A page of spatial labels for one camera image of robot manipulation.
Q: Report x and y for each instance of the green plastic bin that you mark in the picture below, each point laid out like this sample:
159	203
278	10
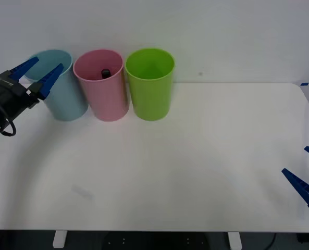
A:
150	93

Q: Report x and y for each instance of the pale blue plastic bin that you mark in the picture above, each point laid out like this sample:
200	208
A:
65	101

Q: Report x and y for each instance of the dark bottle with black cap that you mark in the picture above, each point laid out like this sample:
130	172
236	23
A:
105	73

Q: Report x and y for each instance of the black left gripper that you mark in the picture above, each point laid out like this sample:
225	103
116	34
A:
11	95

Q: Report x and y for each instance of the pink plastic bin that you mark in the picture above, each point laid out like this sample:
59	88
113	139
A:
107	99

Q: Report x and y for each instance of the white table leg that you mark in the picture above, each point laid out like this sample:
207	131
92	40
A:
59	239
234	240

